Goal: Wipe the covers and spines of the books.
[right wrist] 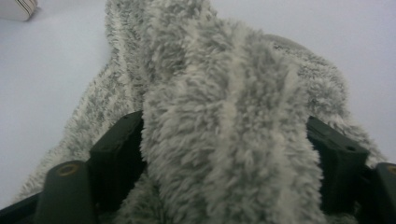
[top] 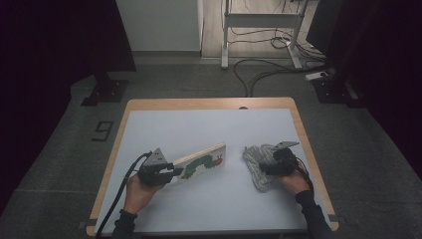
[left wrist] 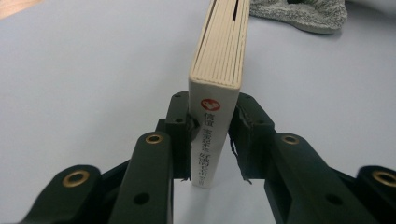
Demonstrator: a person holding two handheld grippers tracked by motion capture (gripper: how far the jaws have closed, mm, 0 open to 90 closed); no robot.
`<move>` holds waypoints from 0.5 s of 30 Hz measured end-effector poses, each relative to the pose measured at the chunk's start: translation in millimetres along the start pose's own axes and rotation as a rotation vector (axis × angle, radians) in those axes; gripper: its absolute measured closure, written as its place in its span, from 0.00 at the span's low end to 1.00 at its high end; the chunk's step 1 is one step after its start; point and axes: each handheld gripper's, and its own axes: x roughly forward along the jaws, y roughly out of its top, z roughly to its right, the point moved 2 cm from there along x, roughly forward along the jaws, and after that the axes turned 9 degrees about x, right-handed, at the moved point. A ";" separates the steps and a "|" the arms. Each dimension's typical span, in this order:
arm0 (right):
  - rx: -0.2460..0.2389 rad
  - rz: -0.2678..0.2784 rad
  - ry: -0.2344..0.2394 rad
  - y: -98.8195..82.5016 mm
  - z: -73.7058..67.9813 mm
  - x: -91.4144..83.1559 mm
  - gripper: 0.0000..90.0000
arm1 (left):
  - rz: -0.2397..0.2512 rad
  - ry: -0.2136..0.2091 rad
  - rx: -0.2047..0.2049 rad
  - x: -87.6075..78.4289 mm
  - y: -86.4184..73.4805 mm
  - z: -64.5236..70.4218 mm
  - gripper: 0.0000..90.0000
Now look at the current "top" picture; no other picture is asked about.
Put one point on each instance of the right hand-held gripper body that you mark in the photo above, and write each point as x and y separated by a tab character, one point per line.
283	162

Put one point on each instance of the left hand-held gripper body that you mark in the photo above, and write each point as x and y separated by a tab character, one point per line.
154	172

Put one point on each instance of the grey striped knitted cloth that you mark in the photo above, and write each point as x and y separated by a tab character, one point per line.
257	159

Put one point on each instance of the caterpillar picture board book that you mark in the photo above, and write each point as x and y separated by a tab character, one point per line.
202	164

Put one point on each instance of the person's right hand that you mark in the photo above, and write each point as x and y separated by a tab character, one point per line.
295	182

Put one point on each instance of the person's left hand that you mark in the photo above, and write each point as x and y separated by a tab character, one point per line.
141	195

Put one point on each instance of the pale blue table mat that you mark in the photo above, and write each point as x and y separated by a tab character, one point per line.
212	205

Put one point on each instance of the wooden table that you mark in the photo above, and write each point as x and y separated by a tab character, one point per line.
199	103

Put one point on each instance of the black stand base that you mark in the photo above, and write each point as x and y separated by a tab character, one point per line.
106	93
331	91

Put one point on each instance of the white power strip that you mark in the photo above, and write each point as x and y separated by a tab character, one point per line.
316	75

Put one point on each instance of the black monitor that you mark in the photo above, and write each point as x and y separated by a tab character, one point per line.
321	26

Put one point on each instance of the dark curtain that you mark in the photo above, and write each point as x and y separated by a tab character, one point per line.
391	66
49	66

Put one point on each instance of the white cabinet panel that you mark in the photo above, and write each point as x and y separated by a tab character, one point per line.
159	23

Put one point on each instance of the white metal desk frame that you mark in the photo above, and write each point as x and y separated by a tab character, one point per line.
262	20

